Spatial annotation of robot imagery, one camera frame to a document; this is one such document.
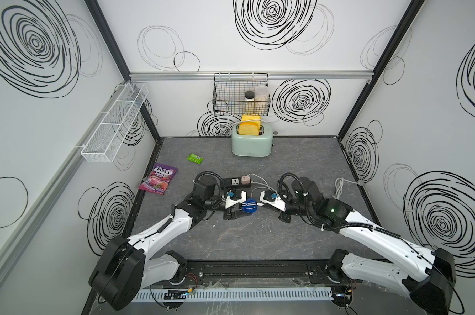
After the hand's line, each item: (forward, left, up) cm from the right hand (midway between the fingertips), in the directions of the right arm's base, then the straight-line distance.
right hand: (265, 204), depth 72 cm
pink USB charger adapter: (+18, +8, -12) cm, 22 cm away
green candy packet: (+35, +36, -17) cm, 53 cm away
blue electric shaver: (-1, +6, 0) cm, 6 cm away
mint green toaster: (+40, +1, -12) cm, 42 cm away
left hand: (+1, +6, -2) cm, 7 cm away
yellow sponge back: (+48, +6, +1) cm, 49 cm away
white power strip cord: (+20, -39, -17) cm, 47 cm away
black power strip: (+19, +12, -16) cm, 28 cm away
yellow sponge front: (+40, +7, +1) cm, 40 cm away
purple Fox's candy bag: (+20, +52, -16) cm, 58 cm away
